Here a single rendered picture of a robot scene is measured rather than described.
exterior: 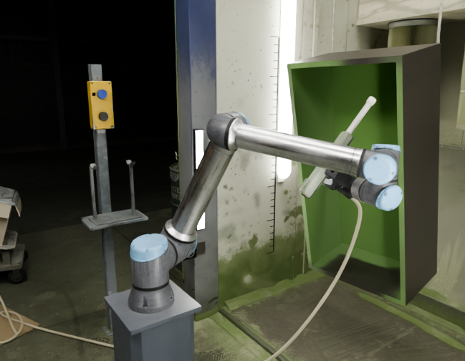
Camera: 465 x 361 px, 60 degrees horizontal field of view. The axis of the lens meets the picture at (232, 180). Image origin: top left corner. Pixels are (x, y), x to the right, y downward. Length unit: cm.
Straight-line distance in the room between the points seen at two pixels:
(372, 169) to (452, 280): 187
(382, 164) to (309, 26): 189
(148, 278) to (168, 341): 27
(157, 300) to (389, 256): 146
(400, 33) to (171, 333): 249
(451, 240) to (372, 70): 140
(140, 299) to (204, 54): 143
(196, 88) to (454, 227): 197
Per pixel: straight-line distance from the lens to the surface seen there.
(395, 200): 143
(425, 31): 322
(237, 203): 268
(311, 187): 163
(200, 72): 243
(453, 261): 307
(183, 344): 178
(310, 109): 226
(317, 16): 305
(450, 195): 324
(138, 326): 163
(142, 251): 161
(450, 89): 342
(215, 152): 155
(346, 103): 237
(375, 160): 125
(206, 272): 271
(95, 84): 234
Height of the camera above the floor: 150
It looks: 13 degrees down
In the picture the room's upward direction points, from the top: straight up
